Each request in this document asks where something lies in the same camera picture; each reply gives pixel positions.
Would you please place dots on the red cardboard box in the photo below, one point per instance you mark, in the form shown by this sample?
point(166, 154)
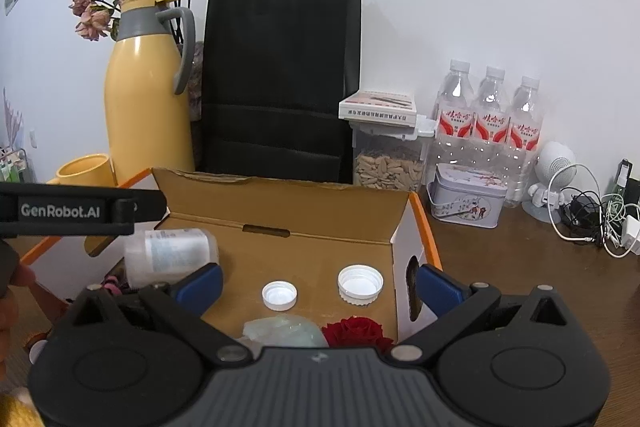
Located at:
point(310, 252)

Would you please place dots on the yellow thermos jug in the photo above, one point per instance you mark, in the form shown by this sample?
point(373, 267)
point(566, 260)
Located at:
point(145, 107)

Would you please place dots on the white power adapter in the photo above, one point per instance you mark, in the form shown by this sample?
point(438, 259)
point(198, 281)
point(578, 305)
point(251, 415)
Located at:
point(632, 234)

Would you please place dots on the clear container of seeds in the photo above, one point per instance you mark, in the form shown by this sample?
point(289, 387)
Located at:
point(387, 164)

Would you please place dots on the black paper bag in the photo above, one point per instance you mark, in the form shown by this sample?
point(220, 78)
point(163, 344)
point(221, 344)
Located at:
point(280, 82)

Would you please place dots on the yellow ceramic mug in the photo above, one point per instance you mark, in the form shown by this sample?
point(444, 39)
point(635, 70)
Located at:
point(85, 171)

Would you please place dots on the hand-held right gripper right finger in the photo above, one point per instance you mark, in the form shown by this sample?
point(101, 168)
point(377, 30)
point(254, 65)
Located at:
point(440, 292)

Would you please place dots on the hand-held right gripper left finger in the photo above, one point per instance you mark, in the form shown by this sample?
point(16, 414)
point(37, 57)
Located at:
point(199, 288)

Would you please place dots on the printed tin box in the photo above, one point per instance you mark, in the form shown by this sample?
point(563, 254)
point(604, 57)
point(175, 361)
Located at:
point(467, 199)

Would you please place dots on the translucent plastic bag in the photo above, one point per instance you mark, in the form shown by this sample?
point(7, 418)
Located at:
point(285, 332)

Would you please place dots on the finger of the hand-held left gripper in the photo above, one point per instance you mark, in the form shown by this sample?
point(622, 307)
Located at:
point(150, 205)

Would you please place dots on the black charger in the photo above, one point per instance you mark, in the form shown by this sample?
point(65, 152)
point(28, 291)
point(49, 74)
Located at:
point(584, 209)

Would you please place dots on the water bottle with red label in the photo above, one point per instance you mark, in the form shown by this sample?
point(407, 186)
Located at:
point(492, 122)
point(454, 117)
point(525, 142)

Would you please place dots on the small white cap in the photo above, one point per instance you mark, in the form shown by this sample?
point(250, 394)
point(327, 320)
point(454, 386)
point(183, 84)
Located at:
point(279, 295)

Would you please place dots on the red rose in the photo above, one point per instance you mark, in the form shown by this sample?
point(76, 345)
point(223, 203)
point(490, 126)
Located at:
point(355, 332)

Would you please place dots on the purple flower wall sticker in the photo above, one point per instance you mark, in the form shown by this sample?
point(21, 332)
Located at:
point(14, 117)

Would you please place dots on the white robot figure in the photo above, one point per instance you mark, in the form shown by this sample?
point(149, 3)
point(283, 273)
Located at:
point(547, 172)

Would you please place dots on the person's left hand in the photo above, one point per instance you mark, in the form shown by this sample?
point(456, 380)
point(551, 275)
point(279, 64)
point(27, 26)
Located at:
point(10, 332)

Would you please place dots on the flat white box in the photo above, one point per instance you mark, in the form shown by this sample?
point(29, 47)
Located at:
point(377, 107)

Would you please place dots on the metal storage rack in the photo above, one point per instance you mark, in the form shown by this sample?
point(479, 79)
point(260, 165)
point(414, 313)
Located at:
point(12, 167)

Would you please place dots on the clear plastic jar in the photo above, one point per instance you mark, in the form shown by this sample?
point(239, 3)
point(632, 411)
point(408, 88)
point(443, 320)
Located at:
point(170, 254)

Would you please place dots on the large ridged white cap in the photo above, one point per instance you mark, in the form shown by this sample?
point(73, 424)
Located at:
point(360, 284)

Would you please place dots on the small spray bottle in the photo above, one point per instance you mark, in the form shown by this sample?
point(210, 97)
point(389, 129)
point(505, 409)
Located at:
point(623, 177)

